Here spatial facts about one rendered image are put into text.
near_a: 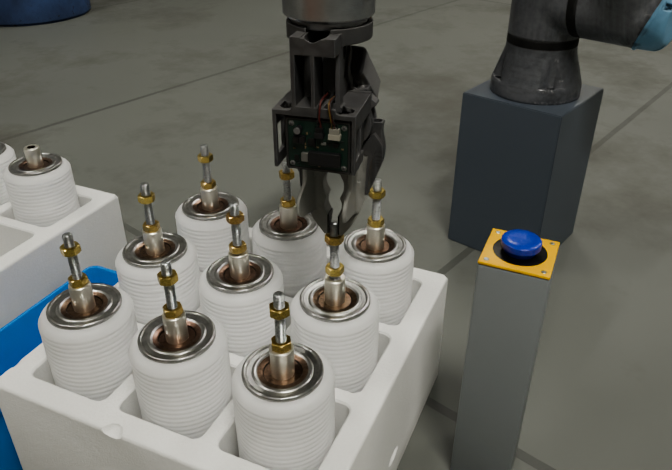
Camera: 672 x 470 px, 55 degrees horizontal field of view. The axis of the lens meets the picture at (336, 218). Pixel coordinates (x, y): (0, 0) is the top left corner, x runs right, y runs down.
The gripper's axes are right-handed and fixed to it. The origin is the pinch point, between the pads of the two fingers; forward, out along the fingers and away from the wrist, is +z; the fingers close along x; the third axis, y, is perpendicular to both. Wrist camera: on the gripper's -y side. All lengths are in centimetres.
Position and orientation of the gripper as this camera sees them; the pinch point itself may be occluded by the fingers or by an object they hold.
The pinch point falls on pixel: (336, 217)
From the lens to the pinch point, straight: 64.3
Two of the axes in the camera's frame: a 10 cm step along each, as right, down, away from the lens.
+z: 0.0, 8.6, 5.0
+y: -2.6, 4.9, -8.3
